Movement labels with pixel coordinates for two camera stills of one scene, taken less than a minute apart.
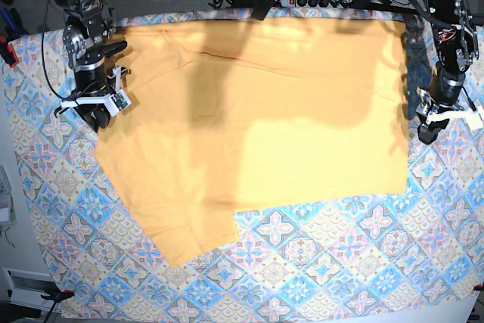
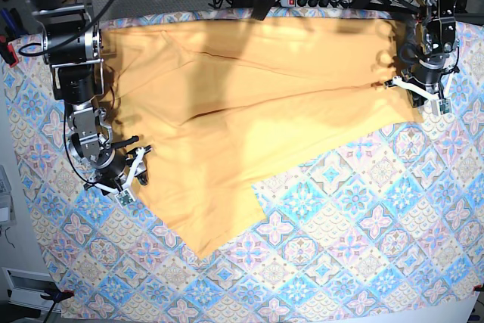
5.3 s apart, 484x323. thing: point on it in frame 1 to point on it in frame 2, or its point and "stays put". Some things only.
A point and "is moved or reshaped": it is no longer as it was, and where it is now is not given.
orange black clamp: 58,295 stays put
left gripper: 116,102 to 138,169
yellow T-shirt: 216,115 is moved or reshaped
